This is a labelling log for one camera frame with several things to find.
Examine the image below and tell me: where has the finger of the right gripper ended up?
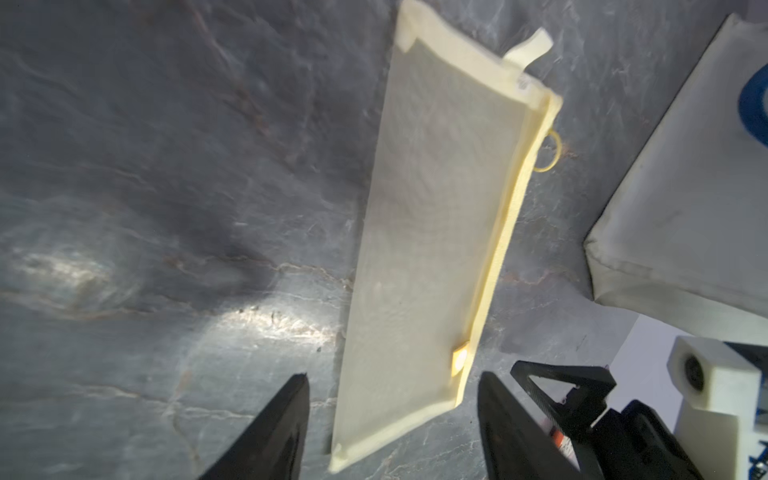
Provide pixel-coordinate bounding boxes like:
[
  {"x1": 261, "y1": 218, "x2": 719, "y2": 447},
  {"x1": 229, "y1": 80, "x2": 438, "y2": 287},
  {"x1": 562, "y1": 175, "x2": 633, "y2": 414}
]
[{"x1": 509, "y1": 359, "x2": 618, "y2": 433}]

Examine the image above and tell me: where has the cream canvas tote bag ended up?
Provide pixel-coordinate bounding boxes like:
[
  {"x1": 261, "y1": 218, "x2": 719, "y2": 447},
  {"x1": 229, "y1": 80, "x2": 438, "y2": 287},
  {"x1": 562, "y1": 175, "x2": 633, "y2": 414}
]
[{"x1": 584, "y1": 15, "x2": 767, "y2": 345}]

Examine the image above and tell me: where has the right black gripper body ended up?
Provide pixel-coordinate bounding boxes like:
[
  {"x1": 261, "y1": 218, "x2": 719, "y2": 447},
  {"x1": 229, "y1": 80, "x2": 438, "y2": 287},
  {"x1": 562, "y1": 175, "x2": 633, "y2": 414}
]
[{"x1": 564, "y1": 400, "x2": 703, "y2": 479}]

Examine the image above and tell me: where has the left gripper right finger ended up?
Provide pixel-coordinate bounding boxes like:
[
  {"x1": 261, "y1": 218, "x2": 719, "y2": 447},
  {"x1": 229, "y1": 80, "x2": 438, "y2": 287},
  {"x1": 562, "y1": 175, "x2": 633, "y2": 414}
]
[{"x1": 477, "y1": 372, "x2": 581, "y2": 480}]

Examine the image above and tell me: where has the yellow mesh pouch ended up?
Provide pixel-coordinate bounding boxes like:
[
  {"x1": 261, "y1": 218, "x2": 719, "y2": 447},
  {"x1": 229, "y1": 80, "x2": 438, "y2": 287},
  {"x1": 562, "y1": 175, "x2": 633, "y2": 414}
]
[{"x1": 328, "y1": 1, "x2": 563, "y2": 474}]

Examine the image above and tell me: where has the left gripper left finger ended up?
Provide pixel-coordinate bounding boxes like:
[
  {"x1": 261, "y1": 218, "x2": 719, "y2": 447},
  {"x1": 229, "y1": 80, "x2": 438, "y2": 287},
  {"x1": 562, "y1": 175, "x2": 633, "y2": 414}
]
[{"x1": 202, "y1": 374, "x2": 310, "y2": 479}]

